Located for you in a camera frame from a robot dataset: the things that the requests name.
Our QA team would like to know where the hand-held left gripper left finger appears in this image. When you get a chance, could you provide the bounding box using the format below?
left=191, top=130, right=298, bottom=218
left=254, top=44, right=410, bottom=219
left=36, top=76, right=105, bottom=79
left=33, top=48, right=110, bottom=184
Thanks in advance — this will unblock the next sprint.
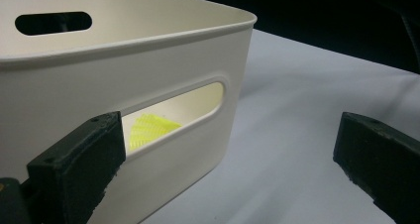
left=21, top=110, right=128, bottom=224

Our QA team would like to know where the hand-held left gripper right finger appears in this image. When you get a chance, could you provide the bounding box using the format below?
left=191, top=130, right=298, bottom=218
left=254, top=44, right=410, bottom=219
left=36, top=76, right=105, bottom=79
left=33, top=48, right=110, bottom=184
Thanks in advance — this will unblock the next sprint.
left=332, top=111, right=420, bottom=224

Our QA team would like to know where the white plastic storage bin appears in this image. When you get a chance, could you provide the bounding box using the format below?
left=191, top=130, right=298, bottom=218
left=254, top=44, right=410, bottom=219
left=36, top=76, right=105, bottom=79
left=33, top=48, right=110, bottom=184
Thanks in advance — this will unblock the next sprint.
left=0, top=0, right=259, bottom=224

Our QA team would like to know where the yellow shuttlecock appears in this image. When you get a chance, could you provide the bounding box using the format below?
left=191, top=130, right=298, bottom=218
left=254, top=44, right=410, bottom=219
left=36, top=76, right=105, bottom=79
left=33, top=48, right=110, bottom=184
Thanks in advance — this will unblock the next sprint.
left=128, top=113, right=183, bottom=153

